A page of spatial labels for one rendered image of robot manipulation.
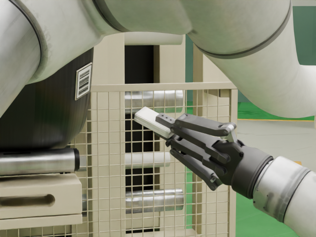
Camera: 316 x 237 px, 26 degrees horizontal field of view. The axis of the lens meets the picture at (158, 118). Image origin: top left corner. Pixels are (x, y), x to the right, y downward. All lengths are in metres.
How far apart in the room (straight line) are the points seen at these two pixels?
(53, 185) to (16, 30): 0.75
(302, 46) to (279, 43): 9.50
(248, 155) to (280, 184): 0.07
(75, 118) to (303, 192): 0.45
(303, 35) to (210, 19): 9.56
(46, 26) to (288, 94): 0.28
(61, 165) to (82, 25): 0.72
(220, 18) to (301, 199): 0.48
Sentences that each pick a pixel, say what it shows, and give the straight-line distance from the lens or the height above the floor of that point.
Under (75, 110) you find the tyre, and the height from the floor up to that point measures 1.00.
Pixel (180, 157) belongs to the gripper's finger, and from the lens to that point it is 1.12.
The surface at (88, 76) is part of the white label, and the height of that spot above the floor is 1.06.
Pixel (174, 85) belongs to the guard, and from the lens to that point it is 1.81.
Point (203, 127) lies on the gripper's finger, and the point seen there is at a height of 1.00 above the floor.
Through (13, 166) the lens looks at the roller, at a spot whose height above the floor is 0.90.
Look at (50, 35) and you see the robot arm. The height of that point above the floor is 1.15.
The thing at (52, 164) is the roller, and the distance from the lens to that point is 1.29.
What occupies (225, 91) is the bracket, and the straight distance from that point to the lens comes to 1.88.
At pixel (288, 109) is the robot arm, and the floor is 1.07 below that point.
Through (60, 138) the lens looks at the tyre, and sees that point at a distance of 1.28.
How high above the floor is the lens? 1.16
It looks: 8 degrees down
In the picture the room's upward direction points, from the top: straight up
